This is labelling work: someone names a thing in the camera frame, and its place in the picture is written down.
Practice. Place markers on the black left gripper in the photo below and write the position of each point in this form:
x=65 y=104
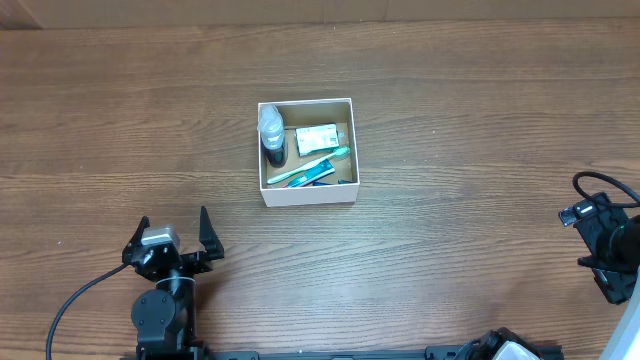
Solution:
x=213 y=246

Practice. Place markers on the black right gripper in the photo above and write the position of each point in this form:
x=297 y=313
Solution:
x=616 y=281

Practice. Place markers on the dark blue pump bottle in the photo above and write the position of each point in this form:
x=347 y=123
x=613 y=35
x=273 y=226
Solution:
x=272 y=135

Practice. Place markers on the Colgate toothpaste tube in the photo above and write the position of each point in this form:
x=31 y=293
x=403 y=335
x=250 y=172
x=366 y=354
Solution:
x=319 y=171

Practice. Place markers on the Dettol soap bar pack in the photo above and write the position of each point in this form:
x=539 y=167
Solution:
x=315 y=139

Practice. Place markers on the green white toothbrush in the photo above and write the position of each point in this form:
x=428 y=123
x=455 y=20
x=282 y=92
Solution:
x=340 y=152

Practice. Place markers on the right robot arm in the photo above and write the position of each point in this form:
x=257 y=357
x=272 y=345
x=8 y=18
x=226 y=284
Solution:
x=623 y=344

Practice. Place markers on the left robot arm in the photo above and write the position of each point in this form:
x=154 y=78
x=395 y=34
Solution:
x=165 y=316

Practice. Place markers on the white cardboard box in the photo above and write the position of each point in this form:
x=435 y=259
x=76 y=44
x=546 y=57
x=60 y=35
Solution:
x=343 y=185

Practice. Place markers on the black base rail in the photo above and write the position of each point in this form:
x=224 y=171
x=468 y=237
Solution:
x=440 y=352

